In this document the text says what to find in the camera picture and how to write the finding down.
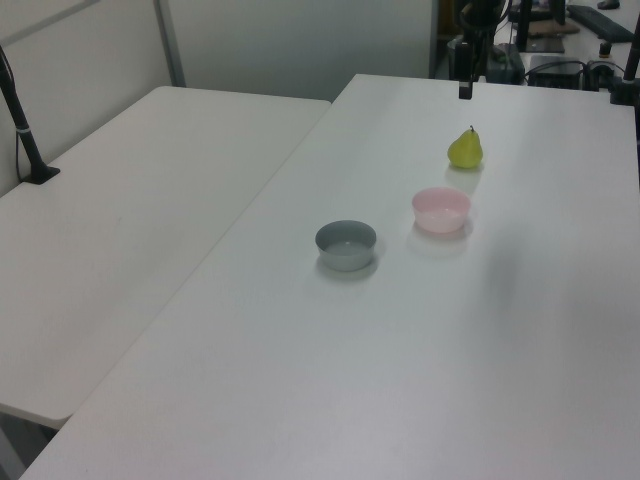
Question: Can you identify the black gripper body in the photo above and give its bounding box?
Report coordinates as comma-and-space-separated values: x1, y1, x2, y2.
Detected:
452, 39, 475, 84

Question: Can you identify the green pear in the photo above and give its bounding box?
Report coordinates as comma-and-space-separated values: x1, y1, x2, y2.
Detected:
446, 124, 485, 170

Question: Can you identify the pink plastic bowl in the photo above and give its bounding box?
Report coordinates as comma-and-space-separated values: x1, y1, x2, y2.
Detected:
411, 186, 473, 234

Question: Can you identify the grey plastic bowl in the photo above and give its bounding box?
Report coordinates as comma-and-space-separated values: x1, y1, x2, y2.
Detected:
314, 219, 378, 273

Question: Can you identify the green and black device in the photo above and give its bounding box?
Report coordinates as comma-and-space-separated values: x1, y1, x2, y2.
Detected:
492, 43, 525, 82

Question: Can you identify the black monitor stand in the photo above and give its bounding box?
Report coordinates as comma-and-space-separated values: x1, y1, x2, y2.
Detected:
514, 0, 567, 54

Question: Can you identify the black equipment box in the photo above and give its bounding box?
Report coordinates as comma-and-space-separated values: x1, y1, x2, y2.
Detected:
524, 54, 587, 89

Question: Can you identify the emergency stop button box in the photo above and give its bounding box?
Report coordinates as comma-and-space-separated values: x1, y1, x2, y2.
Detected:
586, 42, 620, 92

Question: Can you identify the black keyboard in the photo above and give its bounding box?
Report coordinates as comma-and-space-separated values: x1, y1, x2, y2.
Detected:
568, 4, 636, 41

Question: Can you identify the white side table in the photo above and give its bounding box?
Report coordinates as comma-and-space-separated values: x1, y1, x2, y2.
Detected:
0, 85, 334, 430

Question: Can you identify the black clamped camera pole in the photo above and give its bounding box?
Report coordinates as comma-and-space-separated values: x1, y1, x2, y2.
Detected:
608, 28, 640, 106

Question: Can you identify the grey partition frame post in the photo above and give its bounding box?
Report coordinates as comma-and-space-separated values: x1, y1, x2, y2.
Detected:
152, 0, 187, 89

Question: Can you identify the black camera pole with base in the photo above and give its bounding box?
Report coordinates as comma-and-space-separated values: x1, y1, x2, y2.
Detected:
0, 44, 62, 186

